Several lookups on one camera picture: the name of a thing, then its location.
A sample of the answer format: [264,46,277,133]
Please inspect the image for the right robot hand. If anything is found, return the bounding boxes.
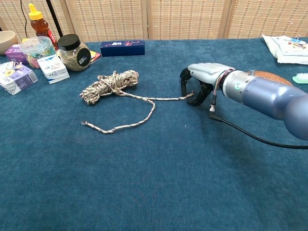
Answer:
[180,63,236,107]

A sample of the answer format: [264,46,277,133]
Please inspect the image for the white speckled braided rope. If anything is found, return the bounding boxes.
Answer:
[80,69,195,134]

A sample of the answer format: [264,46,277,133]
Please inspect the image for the bamboo folding screen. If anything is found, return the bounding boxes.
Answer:
[0,0,308,44]

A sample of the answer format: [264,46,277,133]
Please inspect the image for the round woven rattan coaster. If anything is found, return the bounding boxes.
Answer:
[252,69,294,86]

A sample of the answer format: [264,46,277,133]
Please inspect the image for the white plastic bag with papers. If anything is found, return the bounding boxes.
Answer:
[262,34,308,65]

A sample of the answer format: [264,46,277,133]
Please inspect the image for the dark blue rectangular box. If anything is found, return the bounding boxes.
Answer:
[100,39,146,57]

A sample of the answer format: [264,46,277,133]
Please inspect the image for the mint green brush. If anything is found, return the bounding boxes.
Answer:
[292,73,308,85]

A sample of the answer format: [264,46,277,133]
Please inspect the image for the blue tablecloth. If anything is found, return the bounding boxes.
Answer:
[0,37,308,231]

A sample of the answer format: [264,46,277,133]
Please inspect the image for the red booklet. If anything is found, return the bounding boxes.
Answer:
[89,50,102,65]

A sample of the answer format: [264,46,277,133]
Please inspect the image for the glass jar black lid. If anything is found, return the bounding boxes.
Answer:
[58,34,92,72]

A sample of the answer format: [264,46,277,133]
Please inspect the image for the white and blue carton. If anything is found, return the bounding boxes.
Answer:
[37,54,70,85]

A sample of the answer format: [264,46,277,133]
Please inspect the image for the black pole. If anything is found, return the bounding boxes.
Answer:
[45,0,64,39]

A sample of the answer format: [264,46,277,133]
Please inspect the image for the clear plastic jar of clips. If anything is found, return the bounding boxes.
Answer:
[20,36,56,69]

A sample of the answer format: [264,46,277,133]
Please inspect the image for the honey bottle yellow cap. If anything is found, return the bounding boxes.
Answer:
[28,3,59,51]

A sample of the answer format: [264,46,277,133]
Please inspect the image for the purple and white carton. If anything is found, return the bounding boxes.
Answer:
[0,61,39,96]

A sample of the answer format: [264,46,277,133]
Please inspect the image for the small purple box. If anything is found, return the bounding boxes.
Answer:
[4,44,29,64]

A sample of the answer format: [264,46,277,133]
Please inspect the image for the beige bowl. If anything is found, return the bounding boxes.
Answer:
[0,30,19,56]

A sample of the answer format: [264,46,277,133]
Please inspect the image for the black arm cable with plug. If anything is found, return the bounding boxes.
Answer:
[208,95,308,150]

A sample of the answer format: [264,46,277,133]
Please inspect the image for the thin black cable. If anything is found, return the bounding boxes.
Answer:
[20,0,29,39]

